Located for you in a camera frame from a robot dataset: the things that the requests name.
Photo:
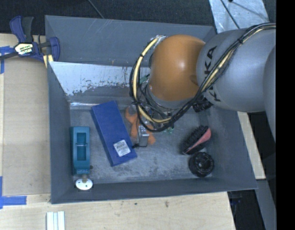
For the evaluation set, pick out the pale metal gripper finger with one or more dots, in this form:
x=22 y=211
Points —
x=141 y=129
x=145 y=140

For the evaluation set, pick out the orange plastic toy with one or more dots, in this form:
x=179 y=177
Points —
x=133 y=128

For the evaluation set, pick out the blue flat box white label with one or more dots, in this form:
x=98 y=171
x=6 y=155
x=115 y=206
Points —
x=111 y=130

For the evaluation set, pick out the black brush with red back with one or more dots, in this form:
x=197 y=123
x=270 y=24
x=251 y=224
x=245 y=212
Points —
x=197 y=140

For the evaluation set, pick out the black round ribbed disc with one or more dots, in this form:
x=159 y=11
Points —
x=201 y=164

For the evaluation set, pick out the teal tool with white knob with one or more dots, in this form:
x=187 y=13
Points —
x=80 y=145

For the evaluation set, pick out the grey metal bin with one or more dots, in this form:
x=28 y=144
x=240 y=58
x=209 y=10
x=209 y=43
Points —
x=89 y=39

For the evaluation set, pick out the black cylinder on white bracket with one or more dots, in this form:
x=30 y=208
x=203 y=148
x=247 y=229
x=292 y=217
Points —
x=202 y=105

